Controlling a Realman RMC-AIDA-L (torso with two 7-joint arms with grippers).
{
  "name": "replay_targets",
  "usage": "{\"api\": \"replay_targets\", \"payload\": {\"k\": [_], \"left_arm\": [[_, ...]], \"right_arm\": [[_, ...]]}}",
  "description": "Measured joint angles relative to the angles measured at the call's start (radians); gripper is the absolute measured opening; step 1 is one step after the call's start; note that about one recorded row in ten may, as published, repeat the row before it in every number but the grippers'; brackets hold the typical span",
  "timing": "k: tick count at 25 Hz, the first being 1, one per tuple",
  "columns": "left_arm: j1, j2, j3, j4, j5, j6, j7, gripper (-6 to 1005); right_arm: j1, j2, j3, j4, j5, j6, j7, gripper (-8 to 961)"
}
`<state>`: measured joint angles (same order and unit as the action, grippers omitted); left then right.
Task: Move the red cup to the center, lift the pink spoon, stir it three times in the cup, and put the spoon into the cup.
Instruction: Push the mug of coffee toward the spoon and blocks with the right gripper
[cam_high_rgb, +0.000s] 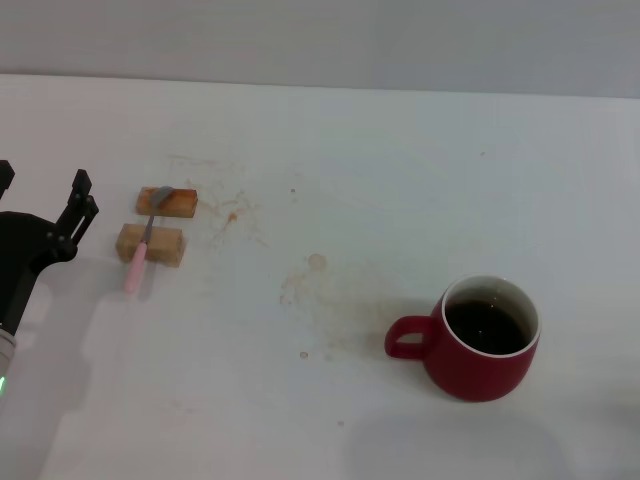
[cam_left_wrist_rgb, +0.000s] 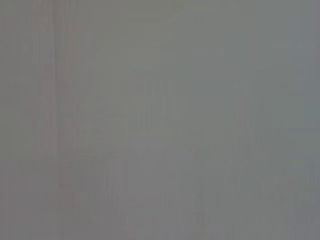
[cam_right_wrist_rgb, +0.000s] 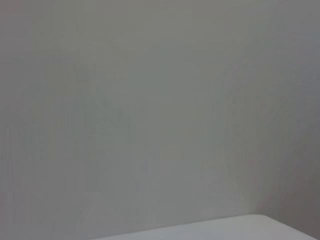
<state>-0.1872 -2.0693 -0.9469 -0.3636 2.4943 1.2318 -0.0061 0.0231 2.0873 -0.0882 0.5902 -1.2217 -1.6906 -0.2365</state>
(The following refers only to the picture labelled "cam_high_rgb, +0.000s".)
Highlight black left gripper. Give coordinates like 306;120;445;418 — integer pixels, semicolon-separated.
0;160;99;336

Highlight pink handled metal spoon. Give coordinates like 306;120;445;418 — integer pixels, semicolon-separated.
123;185;175;294

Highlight red ceramic coffee cup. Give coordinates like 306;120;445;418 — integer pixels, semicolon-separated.
383;272;543;403

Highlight plain light wooden block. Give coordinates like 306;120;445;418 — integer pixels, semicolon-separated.
115;222;187;268

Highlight orange stained wooden block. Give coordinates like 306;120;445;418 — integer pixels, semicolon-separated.
135;186;199;220

